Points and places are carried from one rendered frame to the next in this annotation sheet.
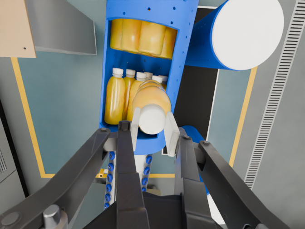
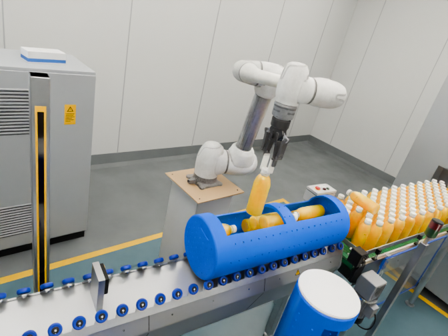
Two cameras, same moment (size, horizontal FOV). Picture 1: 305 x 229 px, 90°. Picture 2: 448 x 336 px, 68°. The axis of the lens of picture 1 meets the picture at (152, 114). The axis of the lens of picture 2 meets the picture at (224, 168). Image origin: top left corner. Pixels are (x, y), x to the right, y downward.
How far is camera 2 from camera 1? 141 cm
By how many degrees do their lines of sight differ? 81
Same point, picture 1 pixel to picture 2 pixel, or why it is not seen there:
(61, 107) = not seen: hidden behind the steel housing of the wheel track
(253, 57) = (327, 307)
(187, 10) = (295, 225)
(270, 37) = (345, 307)
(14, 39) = (200, 195)
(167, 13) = (285, 213)
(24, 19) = (214, 197)
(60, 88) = not seen: hidden behind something
